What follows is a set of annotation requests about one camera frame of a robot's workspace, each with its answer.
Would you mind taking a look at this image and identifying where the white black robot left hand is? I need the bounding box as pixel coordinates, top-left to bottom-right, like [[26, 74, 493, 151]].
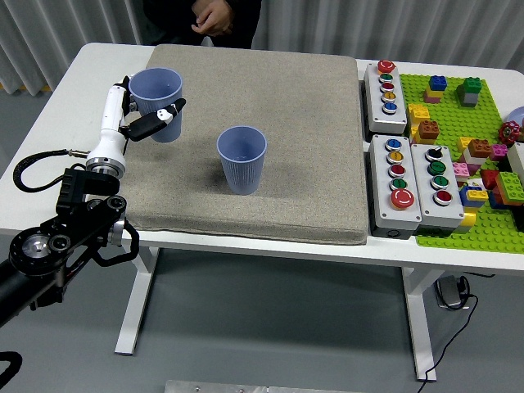
[[86, 75, 187, 165]]

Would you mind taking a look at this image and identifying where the person's hand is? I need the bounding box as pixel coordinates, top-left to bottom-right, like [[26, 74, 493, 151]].
[[191, 0, 235, 36]]

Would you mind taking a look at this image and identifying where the blue ribbed plastic cup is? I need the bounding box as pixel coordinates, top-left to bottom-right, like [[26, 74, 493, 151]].
[[216, 125, 269, 197], [128, 67, 183, 143]]

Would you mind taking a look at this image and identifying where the person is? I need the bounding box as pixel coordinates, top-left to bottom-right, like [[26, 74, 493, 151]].
[[141, 0, 263, 49]]

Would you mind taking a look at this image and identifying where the yellow black floor tape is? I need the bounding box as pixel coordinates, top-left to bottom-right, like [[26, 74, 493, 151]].
[[0, 80, 56, 93]]

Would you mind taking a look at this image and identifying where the grey-white curtain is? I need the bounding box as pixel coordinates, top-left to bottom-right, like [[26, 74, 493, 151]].
[[0, 0, 524, 93]]

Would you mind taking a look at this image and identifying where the grey-brown fabric mat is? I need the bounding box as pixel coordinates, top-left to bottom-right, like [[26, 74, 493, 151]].
[[116, 43, 370, 246]]

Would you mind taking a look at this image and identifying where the grey five-button control box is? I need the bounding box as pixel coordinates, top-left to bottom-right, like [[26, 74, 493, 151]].
[[363, 60, 409, 135]]

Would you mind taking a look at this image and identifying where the white table leg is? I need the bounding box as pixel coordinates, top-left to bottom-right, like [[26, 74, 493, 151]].
[[114, 245, 160, 355], [400, 265, 441, 382]]

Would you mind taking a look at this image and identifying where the blue yellow pink brick stack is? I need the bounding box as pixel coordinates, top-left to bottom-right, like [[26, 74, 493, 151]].
[[422, 75, 449, 104]]

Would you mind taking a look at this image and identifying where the orange toy brick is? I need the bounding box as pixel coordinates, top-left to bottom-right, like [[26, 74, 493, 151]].
[[468, 138, 492, 160], [417, 120, 441, 144]]

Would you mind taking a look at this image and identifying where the grey box with large red button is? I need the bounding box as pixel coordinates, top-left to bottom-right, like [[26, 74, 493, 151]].
[[368, 133, 423, 240]]

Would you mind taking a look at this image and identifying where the green studded baseplate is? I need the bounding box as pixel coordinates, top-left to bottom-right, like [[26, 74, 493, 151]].
[[399, 72, 524, 251]]

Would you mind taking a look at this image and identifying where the green grey brick stack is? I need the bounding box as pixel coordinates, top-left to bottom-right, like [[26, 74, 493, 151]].
[[456, 76, 483, 108]]

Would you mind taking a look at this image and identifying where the white toy brick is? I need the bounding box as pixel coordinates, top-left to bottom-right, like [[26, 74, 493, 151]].
[[461, 150, 489, 168]]

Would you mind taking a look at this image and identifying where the blue yellow toy brick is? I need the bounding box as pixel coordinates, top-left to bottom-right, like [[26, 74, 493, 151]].
[[458, 184, 490, 210]]

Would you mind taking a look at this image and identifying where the red valve handwheel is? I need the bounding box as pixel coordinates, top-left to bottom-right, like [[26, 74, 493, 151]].
[[498, 121, 522, 146]]

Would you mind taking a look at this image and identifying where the lavender plate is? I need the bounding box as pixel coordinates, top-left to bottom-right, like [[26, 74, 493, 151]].
[[506, 105, 524, 129]]

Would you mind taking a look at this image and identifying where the red toy brick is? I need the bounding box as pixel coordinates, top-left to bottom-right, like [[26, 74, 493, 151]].
[[479, 169, 501, 192]]

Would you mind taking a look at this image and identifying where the yellow round toy brick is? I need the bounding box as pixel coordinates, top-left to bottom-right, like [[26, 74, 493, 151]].
[[452, 210, 478, 235]]

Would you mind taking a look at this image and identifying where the white block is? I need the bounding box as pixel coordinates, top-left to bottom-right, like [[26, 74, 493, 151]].
[[506, 142, 524, 186]]

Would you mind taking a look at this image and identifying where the large green toy brick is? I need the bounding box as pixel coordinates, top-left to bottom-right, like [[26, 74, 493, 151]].
[[495, 171, 524, 206]]

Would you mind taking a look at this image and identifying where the grey power adapter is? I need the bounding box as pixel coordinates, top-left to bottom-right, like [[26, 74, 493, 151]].
[[434, 274, 472, 310]]

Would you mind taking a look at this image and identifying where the grey four-control switch box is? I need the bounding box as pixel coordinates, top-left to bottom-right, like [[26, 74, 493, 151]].
[[409, 142, 466, 238]]

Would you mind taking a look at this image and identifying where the black power cable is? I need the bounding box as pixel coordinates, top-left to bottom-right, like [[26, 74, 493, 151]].
[[419, 276, 480, 384]]

